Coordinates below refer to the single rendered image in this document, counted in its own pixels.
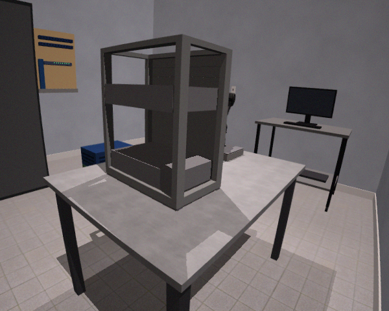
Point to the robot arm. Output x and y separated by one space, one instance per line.
231 100

